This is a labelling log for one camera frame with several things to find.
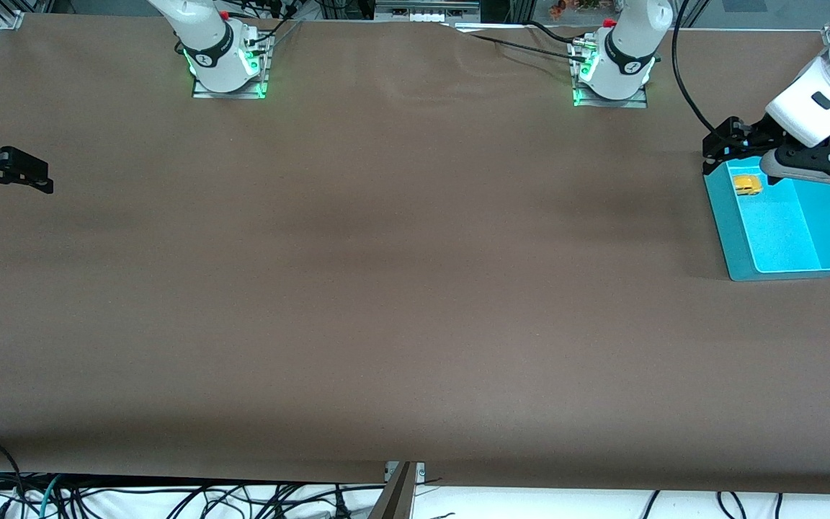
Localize teal cable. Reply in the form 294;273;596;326
38;476;64;519

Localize grey metal bar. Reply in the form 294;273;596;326
367;463;417;519

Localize metal table edge bracket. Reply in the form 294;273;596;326
384;461;427;484

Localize cyan plastic storage bin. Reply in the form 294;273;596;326
703;159;830;282

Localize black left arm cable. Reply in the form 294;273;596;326
671;0;718;138

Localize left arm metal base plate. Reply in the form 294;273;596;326
571;40;649;110

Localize white power strip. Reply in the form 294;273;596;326
375;0;482;24

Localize black cable across table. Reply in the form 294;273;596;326
451;25;589;62

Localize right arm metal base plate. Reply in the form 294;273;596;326
192;36;272;100

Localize black tangled floor cables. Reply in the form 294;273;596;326
62;482;387;519

